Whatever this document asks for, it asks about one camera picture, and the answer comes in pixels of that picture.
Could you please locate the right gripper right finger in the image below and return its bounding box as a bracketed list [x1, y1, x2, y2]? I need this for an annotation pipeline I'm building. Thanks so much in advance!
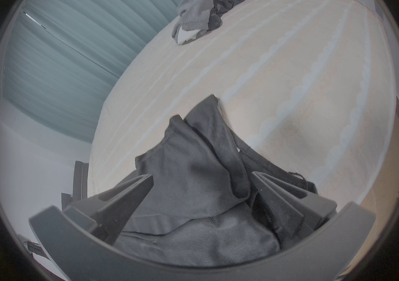
[251, 171, 337, 249]

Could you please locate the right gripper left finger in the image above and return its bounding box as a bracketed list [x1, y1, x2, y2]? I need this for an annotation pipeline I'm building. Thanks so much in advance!
[64, 174, 154, 244]

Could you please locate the black T-shirt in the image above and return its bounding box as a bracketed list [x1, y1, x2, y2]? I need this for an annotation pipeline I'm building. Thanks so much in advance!
[112, 94, 318, 268]

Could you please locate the pile of clothes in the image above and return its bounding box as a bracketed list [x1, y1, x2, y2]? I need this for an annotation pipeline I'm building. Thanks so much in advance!
[171, 0, 285, 46]

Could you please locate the bed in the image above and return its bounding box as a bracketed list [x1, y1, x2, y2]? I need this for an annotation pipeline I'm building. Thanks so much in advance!
[89, 0, 398, 212]

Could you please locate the blue-green curtain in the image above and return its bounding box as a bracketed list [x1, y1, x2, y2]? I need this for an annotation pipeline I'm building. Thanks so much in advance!
[23, 0, 200, 78]
[1, 13, 120, 143]

